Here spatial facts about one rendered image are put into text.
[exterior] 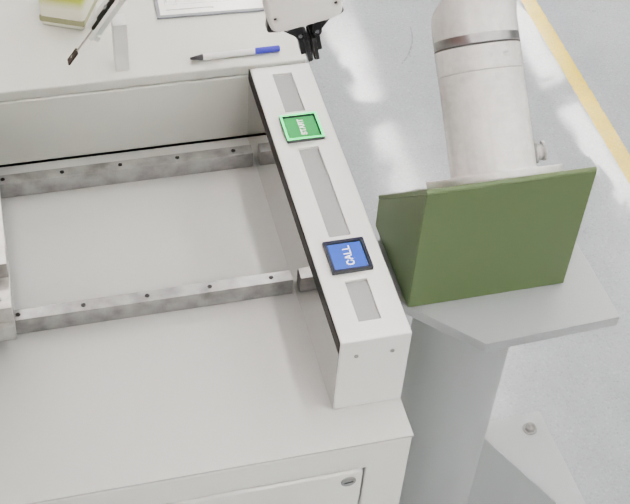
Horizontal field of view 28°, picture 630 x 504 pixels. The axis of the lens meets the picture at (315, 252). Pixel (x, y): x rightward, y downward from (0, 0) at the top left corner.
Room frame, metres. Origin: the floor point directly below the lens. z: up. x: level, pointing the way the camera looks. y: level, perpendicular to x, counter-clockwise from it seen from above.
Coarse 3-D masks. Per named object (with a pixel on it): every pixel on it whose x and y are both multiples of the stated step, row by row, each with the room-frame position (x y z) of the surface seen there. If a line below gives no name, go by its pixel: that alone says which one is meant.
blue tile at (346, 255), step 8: (328, 248) 1.14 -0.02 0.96; (336, 248) 1.14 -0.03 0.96; (344, 248) 1.15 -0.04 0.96; (352, 248) 1.15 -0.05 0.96; (360, 248) 1.15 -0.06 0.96; (336, 256) 1.13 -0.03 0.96; (344, 256) 1.13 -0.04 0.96; (352, 256) 1.13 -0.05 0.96; (360, 256) 1.13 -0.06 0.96; (336, 264) 1.12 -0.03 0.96; (344, 264) 1.12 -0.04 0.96; (352, 264) 1.12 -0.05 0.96; (360, 264) 1.12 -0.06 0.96; (368, 264) 1.12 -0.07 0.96
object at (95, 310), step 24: (168, 288) 1.15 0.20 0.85; (192, 288) 1.15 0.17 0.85; (216, 288) 1.16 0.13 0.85; (240, 288) 1.16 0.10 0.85; (264, 288) 1.17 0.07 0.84; (288, 288) 1.18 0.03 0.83; (24, 312) 1.08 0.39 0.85; (48, 312) 1.09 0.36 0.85; (72, 312) 1.09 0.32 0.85; (96, 312) 1.10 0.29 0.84; (120, 312) 1.11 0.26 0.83; (144, 312) 1.12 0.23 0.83
